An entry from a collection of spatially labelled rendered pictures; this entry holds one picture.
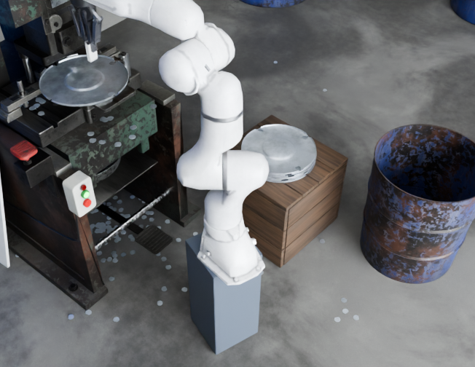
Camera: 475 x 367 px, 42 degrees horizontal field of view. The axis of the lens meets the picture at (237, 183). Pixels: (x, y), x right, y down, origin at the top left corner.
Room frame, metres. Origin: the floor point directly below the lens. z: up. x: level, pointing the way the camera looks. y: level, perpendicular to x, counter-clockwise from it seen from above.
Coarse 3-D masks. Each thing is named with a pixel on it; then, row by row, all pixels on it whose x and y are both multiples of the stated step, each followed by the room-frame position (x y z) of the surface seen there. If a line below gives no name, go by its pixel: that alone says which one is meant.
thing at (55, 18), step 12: (48, 0) 1.68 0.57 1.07; (60, 0) 1.71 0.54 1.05; (48, 12) 1.67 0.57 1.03; (60, 12) 1.70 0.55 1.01; (24, 24) 1.72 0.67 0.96; (60, 24) 1.68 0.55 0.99; (72, 24) 1.70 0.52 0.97; (36, 36) 1.69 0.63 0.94; (48, 36) 1.66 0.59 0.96; (60, 36) 1.66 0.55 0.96; (72, 36) 1.69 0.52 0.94; (48, 48) 1.66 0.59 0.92; (60, 48) 1.66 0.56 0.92; (72, 48) 1.68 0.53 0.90
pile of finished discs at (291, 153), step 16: (272, 128) 1.92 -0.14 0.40; (288, 128) 1.92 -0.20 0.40; (256, 144) 1.82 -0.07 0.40; (272, 144) 1.82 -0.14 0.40; (288, 144) 1.82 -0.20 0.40; (304, 144) 1.82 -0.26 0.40; (272, 160) 1.73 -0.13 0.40; (288, 160) 1.73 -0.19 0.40; (304, 160) 1.73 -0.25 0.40; (272, 176) 1.66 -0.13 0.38; (288, 176) 1.66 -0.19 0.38; (304, 176) 1.69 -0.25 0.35
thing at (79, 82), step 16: (64, 64) 1.77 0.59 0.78; (80, 64) 1.78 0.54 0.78; (96, 64) 1.78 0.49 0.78; (48, 80) 1.68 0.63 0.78; (64, 80) 1.68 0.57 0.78; (80, 80) 1.67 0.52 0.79; (96, 80) 1.67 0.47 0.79; (112, 80) 1.68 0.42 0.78; (48, 96) 1.59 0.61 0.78; (64, 96) 1.59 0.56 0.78; (80, 96) 1.59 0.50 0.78; (96, 96) 1.59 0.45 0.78; (112, 96) 1.60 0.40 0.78
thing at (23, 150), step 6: (18, 144) 1.38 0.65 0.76; (24, 144) 1.38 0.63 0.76; (30, 144) 1.38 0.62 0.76; (12, 150) 1.35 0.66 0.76; (18, 150) 1.35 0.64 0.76; (24, 150) 1.35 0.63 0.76; (30, 150) 1.35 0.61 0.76; (36, 150) 1.36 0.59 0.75; (18, 156) 1.33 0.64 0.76; (24, 156) 1.33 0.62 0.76; (30, 156) 1.34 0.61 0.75
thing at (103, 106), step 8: (128, 88) 1.64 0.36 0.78; (120, 96) 1.60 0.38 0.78; (128, 96) 1.60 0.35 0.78; (96, 104) 1.55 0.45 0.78; (104, 104) 1.56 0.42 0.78; (112, 104) 1.56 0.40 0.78; (88, 112) 1.62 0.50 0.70; (96, 112) 1.64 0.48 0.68; (104, 112) 1.53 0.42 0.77; (88, 120) 1.62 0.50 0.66; (96, 120) 1.64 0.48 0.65
